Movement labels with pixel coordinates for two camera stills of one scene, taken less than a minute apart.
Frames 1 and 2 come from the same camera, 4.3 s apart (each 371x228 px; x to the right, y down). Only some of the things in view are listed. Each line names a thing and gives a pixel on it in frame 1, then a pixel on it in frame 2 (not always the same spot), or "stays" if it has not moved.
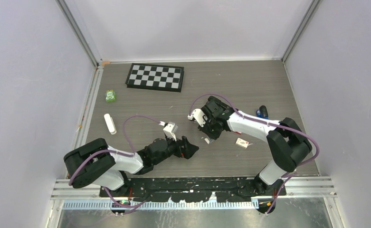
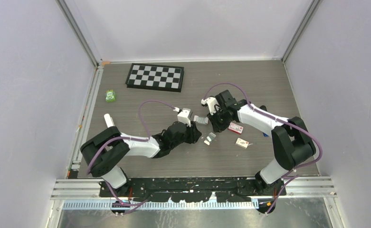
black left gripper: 188,148 to 194,133
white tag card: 242,143 stays
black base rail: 195,190 stays
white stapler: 110,124 stays
